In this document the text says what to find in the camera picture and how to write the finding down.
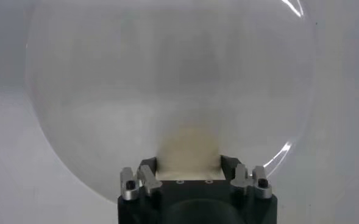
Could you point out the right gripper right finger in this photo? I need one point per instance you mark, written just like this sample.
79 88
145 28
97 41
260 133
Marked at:
241 178

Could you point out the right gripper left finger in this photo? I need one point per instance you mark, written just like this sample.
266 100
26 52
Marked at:
145 179

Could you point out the white steamed baozi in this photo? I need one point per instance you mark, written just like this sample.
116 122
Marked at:
191 152

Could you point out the round white plate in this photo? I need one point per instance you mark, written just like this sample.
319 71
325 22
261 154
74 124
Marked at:
106 91

